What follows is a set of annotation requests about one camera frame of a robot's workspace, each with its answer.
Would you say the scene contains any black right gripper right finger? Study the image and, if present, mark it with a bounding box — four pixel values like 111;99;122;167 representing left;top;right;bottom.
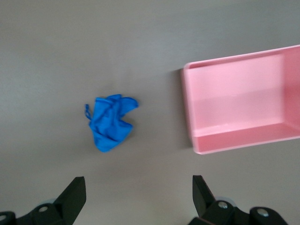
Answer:
188;175;288;225

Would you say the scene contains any table cover sheet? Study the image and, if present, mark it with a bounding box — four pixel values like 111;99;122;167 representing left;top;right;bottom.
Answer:
0;0;300;225

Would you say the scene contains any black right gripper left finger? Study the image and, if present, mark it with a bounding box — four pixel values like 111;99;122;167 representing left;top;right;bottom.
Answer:
0;177;86;225

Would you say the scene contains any pink plastic bin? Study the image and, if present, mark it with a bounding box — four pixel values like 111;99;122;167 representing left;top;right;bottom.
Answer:
180;44;300;155

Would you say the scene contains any blue cloth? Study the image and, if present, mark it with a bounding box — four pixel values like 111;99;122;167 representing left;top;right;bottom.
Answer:
84;93;139;153

